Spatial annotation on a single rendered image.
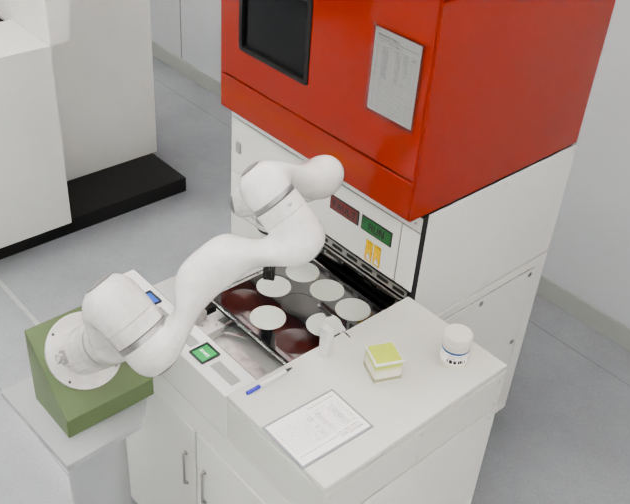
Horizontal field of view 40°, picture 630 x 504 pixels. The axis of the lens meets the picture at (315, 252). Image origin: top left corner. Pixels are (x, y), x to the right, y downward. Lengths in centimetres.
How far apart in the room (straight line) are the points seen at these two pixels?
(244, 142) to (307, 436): 112
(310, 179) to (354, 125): 48
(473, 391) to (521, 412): 137
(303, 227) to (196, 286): 25
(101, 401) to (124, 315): 45
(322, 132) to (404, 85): 36
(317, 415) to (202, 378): 30
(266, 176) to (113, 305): 40
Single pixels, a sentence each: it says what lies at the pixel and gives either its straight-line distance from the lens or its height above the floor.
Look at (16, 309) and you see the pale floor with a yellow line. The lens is 389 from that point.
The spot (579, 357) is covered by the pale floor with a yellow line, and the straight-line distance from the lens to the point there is 385.
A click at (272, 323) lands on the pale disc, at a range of 234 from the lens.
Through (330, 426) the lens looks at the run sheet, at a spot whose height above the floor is 97.
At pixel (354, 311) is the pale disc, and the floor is 90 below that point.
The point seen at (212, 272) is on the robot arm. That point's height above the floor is 137.
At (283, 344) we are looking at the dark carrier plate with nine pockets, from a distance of 228.
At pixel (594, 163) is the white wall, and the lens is 372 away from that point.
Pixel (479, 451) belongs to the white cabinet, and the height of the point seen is 66.
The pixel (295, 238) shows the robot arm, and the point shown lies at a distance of 172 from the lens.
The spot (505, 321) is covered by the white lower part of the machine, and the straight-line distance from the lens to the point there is 296.
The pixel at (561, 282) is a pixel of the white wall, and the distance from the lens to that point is 403.
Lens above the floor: 243
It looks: 36 degrees down
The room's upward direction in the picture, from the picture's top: 5 degrees clockwise
